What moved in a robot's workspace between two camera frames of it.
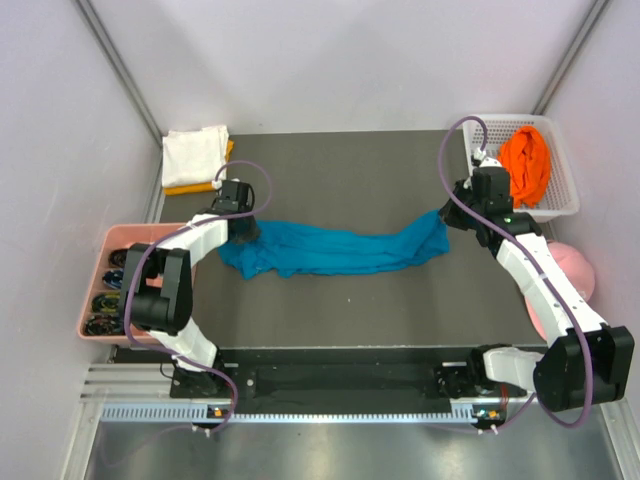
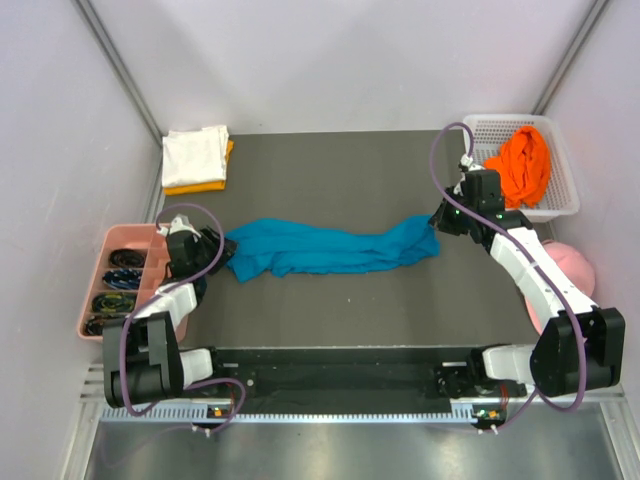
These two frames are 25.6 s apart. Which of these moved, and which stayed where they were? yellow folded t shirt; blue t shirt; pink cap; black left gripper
Moved: black left gripper
Stayed: yellow folded t shirt; blue t shirt; pink cap
